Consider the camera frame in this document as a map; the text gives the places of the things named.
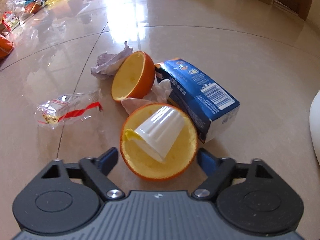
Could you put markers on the red printed clear wrapper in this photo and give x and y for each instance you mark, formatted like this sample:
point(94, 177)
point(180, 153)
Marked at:
point(68, 109)

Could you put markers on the orange peel half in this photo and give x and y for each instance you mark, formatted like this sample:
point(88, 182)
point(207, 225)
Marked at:
point(134, 78)
point(179, 157)

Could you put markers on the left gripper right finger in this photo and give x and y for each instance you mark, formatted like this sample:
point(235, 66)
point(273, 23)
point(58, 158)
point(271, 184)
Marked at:
point(219, 175)

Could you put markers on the white tissue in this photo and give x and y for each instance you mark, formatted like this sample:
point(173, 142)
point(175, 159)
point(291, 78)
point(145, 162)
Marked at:
point(159, 93)

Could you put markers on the orange cloth bag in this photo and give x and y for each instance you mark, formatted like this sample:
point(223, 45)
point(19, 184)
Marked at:
point(6, 47)

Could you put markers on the lilac paper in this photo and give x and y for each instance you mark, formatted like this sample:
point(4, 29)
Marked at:
point(108, 64)

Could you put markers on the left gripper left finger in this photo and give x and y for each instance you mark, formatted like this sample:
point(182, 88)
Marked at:
point(95, 171)

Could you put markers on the white ribbed plastic cup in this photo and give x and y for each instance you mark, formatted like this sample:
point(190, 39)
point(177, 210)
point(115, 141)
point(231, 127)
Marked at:
point(157, 134)

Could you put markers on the colourful toy box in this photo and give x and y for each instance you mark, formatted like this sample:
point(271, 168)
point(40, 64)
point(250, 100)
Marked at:
point(10, 21)

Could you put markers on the blue carton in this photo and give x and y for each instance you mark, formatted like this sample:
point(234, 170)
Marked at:
point(211, 108)

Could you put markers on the basketball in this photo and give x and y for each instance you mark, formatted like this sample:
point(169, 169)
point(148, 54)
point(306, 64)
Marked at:
point(33, 7)

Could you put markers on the white plastic trash bin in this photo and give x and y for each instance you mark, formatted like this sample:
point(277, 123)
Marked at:
point(314, 123)

